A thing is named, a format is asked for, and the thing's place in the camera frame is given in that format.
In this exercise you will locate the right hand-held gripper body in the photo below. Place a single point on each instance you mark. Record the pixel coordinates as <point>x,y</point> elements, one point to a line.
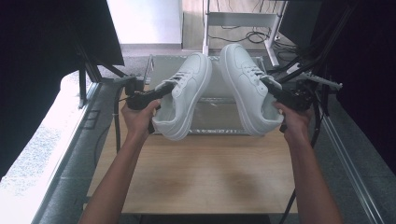
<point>295,96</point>

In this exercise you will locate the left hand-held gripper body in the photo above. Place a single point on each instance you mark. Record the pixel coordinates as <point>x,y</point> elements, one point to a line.
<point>140,99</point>

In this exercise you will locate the white sneaker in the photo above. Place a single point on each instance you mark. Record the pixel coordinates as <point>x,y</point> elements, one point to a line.
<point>249,90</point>
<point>183,93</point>

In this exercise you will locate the clear plastic tray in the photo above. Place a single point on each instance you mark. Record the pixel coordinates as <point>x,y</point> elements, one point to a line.
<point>214,116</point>

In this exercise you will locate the person's left hand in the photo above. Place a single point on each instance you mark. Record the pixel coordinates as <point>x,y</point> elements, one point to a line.
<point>138,121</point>

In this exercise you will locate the person's right hand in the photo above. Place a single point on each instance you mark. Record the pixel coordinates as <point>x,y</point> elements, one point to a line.
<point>295,123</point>

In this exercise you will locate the black metal stand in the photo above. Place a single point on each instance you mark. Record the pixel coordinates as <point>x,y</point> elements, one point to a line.
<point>90,67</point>

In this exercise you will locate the grey metal bracket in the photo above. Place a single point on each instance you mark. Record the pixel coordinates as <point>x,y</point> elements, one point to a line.
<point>320,80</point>

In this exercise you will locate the white metal table frame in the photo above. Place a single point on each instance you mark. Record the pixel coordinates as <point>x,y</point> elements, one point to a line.
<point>239,19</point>

